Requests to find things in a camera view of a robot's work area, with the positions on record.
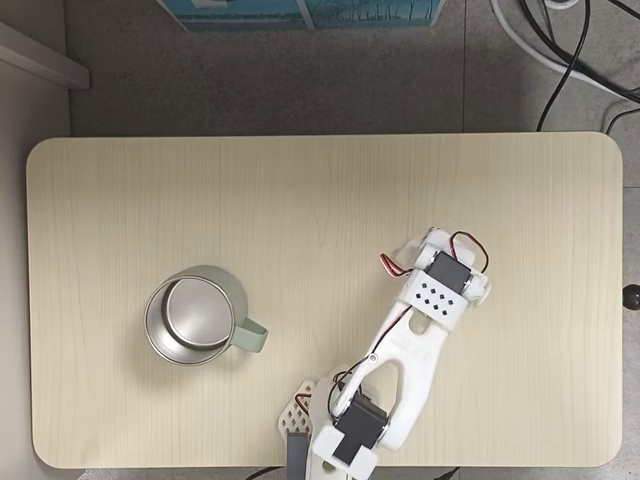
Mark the teal printed box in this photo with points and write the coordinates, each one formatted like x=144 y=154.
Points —
x=305 y=12

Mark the black round knob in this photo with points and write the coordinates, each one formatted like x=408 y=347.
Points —
x=632 y=297

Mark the grey white shelf board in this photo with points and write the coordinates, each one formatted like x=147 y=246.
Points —
x=40 y=55

